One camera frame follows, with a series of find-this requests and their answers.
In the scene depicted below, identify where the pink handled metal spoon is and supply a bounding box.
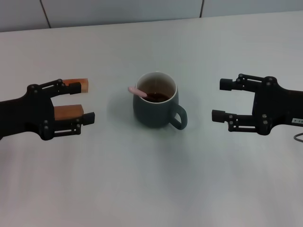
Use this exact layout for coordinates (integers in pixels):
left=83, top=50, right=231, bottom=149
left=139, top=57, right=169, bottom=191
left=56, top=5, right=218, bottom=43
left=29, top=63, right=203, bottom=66
left=127, top=86, right=149, bottom=98

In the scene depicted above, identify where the dark coffee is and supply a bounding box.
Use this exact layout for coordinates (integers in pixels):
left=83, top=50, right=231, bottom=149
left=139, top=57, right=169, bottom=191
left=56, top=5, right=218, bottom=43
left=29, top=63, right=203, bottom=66
left=144, top=92, right=171, bottom=103

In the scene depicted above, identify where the dark arched wooden block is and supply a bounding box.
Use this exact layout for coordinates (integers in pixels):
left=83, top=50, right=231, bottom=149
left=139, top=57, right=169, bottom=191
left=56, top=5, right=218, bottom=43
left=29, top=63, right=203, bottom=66
left=53, top=104, right=85, bottom=122

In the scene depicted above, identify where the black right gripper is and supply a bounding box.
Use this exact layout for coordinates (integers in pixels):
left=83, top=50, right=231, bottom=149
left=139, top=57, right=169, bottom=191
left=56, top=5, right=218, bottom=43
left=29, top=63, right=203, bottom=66
left=211, top=73, right=303, bottom=136

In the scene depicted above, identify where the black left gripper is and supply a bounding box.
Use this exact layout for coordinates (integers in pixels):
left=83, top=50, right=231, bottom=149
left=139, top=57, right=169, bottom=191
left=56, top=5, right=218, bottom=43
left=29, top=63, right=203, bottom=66
left=0, top=79, right=96, bottom=141

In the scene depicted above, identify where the light stained wooden block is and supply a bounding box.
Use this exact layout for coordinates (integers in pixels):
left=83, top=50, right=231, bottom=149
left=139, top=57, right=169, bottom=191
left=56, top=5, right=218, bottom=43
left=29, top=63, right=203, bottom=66
left=62, top=78, right=90, bottom=94

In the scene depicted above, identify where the grey ceramic cup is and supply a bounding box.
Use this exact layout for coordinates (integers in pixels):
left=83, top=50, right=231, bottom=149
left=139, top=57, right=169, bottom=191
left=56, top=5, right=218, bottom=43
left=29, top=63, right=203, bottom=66
left=132, top=70, right=188, bottom=131

